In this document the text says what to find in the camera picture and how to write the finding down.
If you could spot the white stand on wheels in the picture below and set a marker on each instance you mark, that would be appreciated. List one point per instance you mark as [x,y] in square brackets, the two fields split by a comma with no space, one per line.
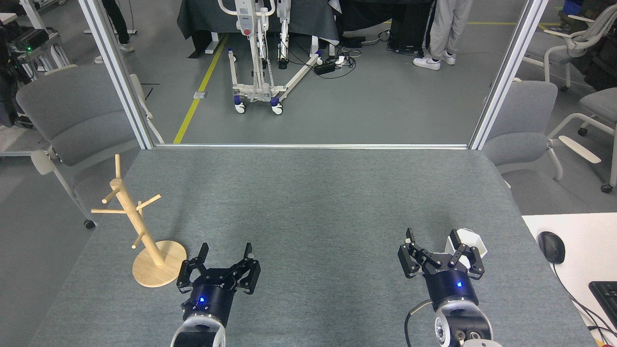
[262,89]

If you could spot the white hexagonal cup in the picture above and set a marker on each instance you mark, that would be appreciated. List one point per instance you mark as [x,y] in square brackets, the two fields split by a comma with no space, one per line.
[475,240]

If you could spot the black keyboard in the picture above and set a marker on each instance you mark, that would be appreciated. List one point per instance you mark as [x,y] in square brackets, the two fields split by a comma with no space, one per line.
[606,296]

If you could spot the silver aluminium post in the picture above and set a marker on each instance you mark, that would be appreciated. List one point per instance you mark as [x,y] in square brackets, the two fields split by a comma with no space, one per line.
[506,72]
[118,72]

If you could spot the equipment cart with green light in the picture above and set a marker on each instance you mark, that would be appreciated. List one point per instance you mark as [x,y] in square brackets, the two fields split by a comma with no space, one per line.
[33,46]

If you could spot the grey chair with beige armrest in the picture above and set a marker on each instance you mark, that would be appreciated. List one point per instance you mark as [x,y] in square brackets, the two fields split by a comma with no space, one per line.
[77,115]

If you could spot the black computer mouse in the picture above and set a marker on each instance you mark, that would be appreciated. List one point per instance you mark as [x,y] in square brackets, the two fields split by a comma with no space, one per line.
[552,246]

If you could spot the black power strip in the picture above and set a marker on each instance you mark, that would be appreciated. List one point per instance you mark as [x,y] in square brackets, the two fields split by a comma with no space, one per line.
[325,68]

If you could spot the grey chair with white armrest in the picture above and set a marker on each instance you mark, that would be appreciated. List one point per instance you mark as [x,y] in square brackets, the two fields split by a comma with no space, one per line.
[602,106]

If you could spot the black box under table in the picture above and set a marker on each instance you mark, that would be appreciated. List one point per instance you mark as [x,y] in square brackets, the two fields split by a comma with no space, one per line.
[407,31]

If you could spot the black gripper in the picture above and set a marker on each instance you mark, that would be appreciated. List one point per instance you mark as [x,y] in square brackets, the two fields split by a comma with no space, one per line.
[212,294]
[450,286]

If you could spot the dark cloth covered table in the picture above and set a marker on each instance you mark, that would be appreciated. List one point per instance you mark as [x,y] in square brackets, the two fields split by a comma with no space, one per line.
[207,19]

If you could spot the metal floor plate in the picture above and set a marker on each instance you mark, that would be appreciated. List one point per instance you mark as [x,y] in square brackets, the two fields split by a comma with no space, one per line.
[200,95]

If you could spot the white mesh office chair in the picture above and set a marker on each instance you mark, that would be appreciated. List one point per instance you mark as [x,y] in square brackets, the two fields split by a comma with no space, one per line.
[578,38]

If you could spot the white desk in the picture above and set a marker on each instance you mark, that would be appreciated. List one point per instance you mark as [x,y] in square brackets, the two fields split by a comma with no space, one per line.
[583,241]

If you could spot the grey chair with white frame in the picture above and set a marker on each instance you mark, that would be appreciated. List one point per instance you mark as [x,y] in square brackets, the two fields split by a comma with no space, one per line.
[523,120]

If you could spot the person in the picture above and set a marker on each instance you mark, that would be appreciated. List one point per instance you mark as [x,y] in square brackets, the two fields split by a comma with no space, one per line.
[446,29]
[120,24]

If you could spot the wooden cup rack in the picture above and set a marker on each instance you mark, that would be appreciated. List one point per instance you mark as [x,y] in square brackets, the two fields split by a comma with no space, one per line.
[159,267]

